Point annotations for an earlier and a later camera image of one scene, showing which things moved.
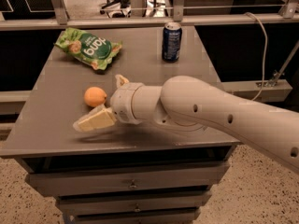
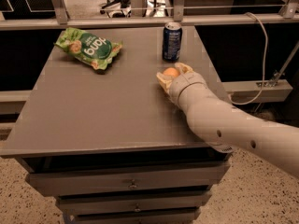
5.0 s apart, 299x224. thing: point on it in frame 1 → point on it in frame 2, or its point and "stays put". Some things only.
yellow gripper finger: (99, 118) → (164, 80)
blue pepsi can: (172, 42) stays put
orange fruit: (94, 96) → (170, 71)
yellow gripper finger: (121, 80) → (185, 69)
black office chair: (118, 7) stays put
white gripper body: (123, 102) → (184, 84)
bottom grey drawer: (136, 216) stays put
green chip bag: (96, 50) stays put
